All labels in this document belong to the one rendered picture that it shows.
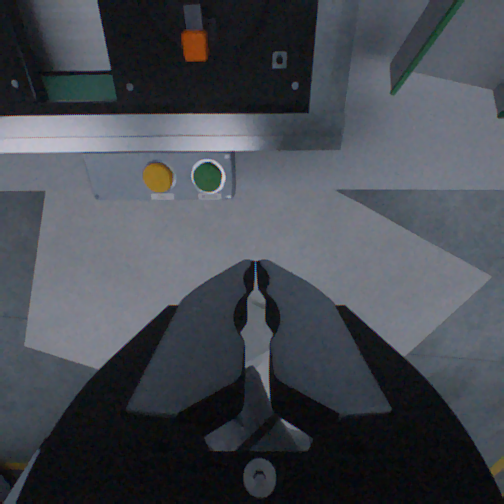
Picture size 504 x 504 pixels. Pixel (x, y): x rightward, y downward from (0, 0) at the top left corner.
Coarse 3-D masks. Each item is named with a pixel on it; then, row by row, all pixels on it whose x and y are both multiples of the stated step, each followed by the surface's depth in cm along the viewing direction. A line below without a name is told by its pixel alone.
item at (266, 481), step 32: (192, 448) 5; (320, 448) 5; (128, 480) 5; (160, 480) 5; (192, 480) 5; (224, 480) 5; (256, 480) 5; (288, 480) 5; (320, 480) 5; (352, 480) 5; (384, 480) 5; (416, 480) 5
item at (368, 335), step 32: (352, 320) 9; (384, 352) 8; (384, 384) 7; (416, 384) 7; (384, 416) 6; (416, 416) 6; (448, 416) 6; (352, 448) 6; (384, 448) 5; (416, 448) 5; (448, 448) 5; (448, 480) 5; (480, 480) 5
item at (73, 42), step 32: (32, 0) 32; (64, 0) 32; (96, 0) 32; (32, 32) 34; (64, 32) 34; (96, 32) 34; (64, 64) 35; (96, 64) 35; (64, 96) 34; (96, 96) 34
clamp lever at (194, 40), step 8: (184, 8) 21; (192, 8) 21; (200, 8) 21; (192, 16) 22; (200, 16) 22; (192, 24) 22; (200, 24) 22; (208, 24) 26; (184, 32) 22; (192, 32) 22; (200, 32) 21; (208, 32) 25; (184, 40) 22; (192, 40) 22; (200, 40) 22; (208, 40) 25; (184, 48) 22; (192, 48) 22; (200, 48) 22; (208, 48) 23; (184, 56) 23; (192, 56) 23; (200, 56) 23
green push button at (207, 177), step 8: (200, 168) 36; (208, 168) 36; (216, 168) 36; (200, 176) 37; (208, 176) 37; (216, 176) 37; (200, 184) 37; (208, 184) 37; (216, 184) 37; (208, 192) 38
